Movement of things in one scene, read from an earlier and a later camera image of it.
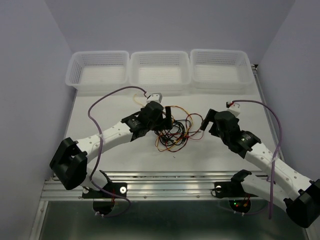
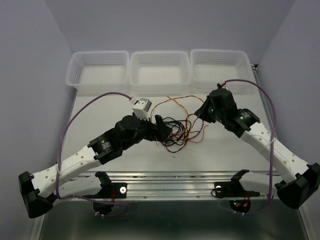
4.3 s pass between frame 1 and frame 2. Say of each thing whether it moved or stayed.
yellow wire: moved
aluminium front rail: stayed
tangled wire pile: stayed
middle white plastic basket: stayed
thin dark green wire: moved
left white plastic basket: stayed
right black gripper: moved
